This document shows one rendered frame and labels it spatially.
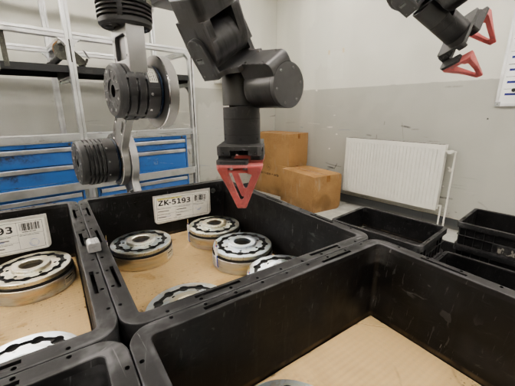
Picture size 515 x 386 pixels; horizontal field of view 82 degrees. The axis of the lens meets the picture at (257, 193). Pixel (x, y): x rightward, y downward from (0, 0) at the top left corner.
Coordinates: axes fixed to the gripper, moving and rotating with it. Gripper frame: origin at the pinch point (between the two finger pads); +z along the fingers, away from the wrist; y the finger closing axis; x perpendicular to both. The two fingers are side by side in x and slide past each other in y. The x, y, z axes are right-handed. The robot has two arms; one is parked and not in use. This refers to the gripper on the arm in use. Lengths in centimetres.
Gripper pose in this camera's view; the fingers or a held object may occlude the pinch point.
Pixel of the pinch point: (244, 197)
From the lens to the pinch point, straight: 50.0
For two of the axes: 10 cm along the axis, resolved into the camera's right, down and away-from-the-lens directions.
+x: -10.0, -0.1, 0.6
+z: 0.1, 9.6, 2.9
